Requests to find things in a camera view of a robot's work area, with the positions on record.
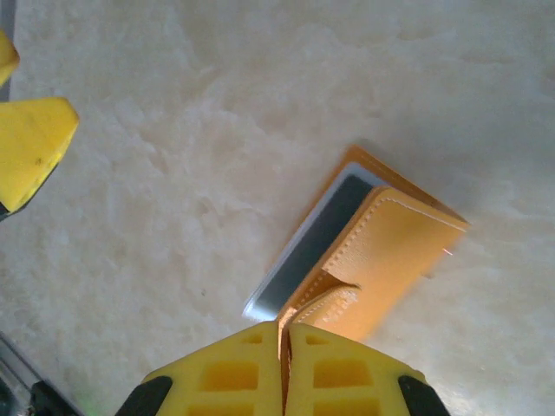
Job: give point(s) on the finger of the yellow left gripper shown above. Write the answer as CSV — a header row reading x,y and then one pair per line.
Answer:
x,y
5,54
30,143

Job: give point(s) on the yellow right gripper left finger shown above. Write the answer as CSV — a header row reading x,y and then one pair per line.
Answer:
x,y
225,372

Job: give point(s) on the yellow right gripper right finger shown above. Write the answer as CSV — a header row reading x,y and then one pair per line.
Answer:
x,y
347,372

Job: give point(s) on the light grey-blue bank card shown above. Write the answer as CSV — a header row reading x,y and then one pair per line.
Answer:
x,y
264,308

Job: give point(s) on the orange-framed blue picture card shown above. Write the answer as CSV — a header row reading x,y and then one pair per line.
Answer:
x,y
390,251

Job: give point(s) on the dark blue bank card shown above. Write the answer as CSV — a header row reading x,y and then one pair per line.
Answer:
x,y
312,234

